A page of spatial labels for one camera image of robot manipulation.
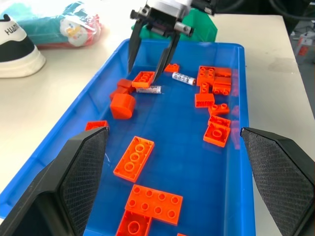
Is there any orange one-by-two brick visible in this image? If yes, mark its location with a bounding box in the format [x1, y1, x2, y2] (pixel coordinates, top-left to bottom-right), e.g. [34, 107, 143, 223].
[208, 103, 230, 117]

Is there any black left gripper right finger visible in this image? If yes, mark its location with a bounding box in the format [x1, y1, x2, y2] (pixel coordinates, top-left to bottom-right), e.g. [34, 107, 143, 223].
[240, 126, 315, 236]

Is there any red and white box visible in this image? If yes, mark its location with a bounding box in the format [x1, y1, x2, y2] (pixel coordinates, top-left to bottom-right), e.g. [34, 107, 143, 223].
[297, 36, 311, 59]

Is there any black cable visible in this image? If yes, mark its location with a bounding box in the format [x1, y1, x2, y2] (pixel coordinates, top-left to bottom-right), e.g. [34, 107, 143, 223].
[267, 0, 315, 19]

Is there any orange two-by-four studded brick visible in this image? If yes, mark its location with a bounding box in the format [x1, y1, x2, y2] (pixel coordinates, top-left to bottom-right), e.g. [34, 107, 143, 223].
[131, 71, 156, 89]

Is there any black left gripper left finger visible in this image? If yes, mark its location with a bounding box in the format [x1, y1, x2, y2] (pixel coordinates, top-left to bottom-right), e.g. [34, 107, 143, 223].
[0, 127, 110, 236]

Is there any orange upturned two-by-two brick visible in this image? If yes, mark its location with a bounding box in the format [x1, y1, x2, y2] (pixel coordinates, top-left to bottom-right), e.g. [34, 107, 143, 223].
[203, 122, 231, 148]
[115, 210, 153, 236]

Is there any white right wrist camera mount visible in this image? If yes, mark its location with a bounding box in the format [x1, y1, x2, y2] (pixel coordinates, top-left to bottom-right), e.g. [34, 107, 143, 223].
[146, 0, 193, 21]

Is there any green plastic bin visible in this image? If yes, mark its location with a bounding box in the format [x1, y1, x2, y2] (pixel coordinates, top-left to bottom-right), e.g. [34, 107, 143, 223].
[139, 7, 219, 43]

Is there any orange upturned two-by-four brick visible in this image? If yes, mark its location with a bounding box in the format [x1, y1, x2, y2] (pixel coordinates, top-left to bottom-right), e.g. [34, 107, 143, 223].
[113, 135, 156, 183]

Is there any orange brick with ribbed side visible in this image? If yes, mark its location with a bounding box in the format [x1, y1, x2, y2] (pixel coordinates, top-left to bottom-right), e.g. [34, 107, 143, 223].
[194, 93, 216, 109]

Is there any orange plain block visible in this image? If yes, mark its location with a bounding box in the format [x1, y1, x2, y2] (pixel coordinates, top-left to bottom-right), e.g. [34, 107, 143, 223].
[109, 78, 135, 100]

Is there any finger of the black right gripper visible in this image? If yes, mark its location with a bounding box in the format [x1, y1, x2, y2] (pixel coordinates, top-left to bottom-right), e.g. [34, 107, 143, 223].
[127, 20, 145, 74]
[152, 31, 182, 85]

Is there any clear bag of teal cloths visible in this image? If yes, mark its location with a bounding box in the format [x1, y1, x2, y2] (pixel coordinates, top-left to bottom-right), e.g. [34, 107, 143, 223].
[16, 0, 104, 50]

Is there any large orange two-by-four brick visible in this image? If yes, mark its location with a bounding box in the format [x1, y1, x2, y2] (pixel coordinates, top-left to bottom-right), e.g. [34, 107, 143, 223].
[125, 184, 184, 227]

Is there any orange rounded block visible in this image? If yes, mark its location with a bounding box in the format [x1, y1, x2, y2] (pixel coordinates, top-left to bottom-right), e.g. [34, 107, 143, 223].
[109, 93, 137, 120]

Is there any orange smooth flat brick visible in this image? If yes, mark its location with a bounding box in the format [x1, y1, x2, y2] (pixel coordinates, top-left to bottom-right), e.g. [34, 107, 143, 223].
[213, 67, 232, 78]

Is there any orange stepped brick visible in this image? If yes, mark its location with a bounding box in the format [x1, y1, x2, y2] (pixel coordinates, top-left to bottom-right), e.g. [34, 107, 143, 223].
[212, 76, 232, 96]

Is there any blue plastic bin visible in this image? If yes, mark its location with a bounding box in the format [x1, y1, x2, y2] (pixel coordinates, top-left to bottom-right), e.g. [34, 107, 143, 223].
[0, 38, 258, 236]

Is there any white and black sneaker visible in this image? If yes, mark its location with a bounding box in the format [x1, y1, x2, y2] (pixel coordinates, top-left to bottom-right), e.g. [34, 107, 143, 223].
[0, 13, 47, 79]

